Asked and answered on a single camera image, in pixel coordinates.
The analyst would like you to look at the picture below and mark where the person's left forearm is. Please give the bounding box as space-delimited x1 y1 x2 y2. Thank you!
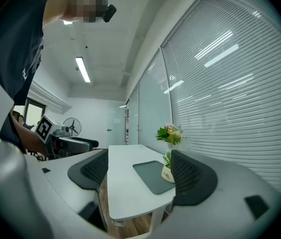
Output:
11 113 50 157

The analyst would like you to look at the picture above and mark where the long ceiling light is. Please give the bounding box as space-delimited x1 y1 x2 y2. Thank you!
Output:
75 56 91 83

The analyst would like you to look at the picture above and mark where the small potted green plant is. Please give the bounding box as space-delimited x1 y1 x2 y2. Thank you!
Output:
161 152 176 184

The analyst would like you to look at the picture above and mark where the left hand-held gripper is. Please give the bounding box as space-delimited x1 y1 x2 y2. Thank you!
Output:
34 114 99 157

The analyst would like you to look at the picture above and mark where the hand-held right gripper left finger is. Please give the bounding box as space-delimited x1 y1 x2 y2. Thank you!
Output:
40 149 110 214

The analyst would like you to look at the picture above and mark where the white table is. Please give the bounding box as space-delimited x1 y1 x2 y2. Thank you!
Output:
160 0 281 196

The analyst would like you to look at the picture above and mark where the black head camera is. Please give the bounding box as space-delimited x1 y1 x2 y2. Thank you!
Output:
103 4 118 23

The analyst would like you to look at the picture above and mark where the person's head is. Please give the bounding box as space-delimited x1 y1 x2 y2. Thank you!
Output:
43 0 109 24

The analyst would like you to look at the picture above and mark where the standing fan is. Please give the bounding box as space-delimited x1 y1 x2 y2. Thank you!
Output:
62 117 82 137

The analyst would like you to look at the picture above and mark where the person's torso in dark shirt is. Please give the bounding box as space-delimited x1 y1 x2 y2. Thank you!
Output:
0 0 56 154

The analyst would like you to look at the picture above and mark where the white vase with flowers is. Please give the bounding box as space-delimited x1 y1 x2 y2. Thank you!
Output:
155 123 185 159

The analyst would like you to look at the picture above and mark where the green tray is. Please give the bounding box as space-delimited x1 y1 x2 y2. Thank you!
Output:
132 160 176 195

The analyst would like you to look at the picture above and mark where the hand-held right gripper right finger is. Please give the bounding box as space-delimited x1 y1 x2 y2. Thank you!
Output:
150 149 281 239

